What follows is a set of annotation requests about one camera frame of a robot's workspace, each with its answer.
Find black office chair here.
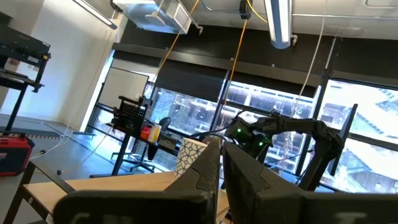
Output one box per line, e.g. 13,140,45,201
129,116,172,174

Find black pegboard organizer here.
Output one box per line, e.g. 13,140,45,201
111,95,153,138

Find thin ceiling light strip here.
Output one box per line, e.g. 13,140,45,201
72,0,118,30

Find whiteboard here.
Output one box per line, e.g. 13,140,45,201
98,67,150,110

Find white hanging cable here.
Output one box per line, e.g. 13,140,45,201
290,0,327,118

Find long pendant ceiling light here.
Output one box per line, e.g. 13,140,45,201
264,0,294,50

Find white mug fine geometric pattern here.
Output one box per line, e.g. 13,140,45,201
174,138,208,180

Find black equipment cart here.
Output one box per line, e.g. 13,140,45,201
0,24,52,132

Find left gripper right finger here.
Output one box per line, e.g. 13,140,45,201
222,141,398,224

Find red box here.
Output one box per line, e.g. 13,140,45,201
139,124,152,141

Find white air vent box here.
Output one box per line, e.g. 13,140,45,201
112,0,193,35

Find black desk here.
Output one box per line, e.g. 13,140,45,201
90,123,181,179

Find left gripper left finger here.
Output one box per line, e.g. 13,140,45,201
52,141,221,224

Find red tool case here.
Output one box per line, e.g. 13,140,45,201
0,134,35,177

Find yellow hanging cable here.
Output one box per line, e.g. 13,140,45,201
142,0,200,96
222,0,268,105

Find yellow container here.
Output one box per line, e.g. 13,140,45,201
147,123,162,144

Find black ceiling cable box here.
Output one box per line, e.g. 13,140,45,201
238,0,253,20

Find wooden shelf black frame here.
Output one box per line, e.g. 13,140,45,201
2,161,231,224

